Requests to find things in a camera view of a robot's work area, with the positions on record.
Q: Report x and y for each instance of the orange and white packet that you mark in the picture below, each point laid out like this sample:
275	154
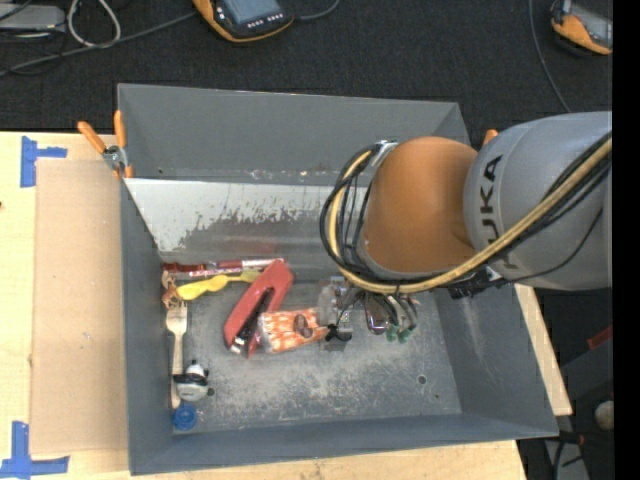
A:
285	330

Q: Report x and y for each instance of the red stapler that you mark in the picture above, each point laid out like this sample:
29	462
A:
260	293

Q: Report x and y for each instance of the blue bottle cap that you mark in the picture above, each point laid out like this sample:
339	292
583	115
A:
184	417

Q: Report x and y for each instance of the red-brown shiny wrapper bar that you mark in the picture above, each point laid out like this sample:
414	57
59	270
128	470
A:
225	265

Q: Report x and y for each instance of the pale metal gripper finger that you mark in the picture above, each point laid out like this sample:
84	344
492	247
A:
335	346

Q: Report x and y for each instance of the white and black toy figure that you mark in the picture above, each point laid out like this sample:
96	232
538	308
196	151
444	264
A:
191	380

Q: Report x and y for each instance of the brown crumpled wrapper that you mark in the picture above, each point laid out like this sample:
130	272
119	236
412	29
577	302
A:
169	288

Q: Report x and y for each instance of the brown cardboard board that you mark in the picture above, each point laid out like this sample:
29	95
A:
75	293

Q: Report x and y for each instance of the grey metal bin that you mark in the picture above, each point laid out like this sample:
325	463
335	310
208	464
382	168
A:
280	138

